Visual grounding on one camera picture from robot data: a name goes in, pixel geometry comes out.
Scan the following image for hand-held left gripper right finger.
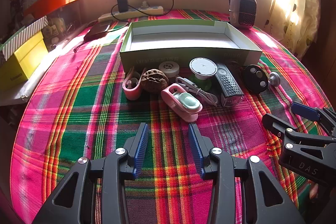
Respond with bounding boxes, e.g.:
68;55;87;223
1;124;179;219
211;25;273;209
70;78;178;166
188;123;306;224

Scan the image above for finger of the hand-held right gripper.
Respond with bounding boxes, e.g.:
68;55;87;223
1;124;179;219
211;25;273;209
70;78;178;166
262;113;336;147
291;102;336;138

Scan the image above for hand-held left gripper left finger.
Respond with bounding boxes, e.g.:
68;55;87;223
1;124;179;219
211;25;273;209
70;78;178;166
31;123;150;224

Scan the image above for grey mushroom knob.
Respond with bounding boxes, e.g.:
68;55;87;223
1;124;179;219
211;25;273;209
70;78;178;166
268;72;281;87

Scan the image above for pink mint clip device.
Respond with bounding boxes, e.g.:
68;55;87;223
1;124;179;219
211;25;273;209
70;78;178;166
161;84;203;123

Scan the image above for black round three-button device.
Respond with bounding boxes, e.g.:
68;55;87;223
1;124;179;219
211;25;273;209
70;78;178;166
241;64;269;94

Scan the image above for pink clip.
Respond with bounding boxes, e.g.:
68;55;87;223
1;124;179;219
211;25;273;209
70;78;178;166
123;68;143;101

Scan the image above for large brown walnut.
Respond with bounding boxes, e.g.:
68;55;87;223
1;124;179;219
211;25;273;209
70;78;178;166
140;69;169;94

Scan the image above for white charging cable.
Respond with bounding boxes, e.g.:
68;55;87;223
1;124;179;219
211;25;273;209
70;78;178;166
175;76;219;107

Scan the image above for white round puck green base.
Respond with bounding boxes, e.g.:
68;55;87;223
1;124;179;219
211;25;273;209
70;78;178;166
189;57;217;92

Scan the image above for green white cardboard box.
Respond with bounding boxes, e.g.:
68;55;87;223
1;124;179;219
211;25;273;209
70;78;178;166
119;20;263;73

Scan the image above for person's right hand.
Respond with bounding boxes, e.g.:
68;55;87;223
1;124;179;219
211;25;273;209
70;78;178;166
309;179;319;199

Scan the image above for pink green plaid tablecloth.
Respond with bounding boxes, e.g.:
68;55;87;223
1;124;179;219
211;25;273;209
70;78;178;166
9;9;332;224

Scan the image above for white round cap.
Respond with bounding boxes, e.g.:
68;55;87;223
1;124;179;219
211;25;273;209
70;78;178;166
158;61;180;83

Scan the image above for spotted cream curtain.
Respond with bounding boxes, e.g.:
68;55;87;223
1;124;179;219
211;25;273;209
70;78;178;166
272;0;322;58

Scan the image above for beige black space heater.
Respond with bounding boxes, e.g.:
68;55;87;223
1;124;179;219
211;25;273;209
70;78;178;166
228;0;257;30

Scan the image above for dark power bank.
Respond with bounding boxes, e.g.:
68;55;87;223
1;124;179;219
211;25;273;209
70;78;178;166
84;21;111;41

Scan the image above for beige power strip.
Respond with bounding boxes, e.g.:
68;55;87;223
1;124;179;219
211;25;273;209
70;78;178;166
98;5;164;23

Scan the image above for yellow box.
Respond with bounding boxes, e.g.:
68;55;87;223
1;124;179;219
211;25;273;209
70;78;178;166
0;30;49;92

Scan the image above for clear display case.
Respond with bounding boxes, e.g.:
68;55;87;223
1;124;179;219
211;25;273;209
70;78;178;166
42;1;84;46

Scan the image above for striped box lid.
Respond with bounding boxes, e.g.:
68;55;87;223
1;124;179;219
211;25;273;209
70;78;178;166
0;16;49;60

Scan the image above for orange box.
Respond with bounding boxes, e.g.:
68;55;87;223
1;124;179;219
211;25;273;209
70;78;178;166
24;0;82;18

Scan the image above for thin dark cable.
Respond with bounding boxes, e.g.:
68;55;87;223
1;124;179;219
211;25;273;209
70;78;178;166
74;39;87;53

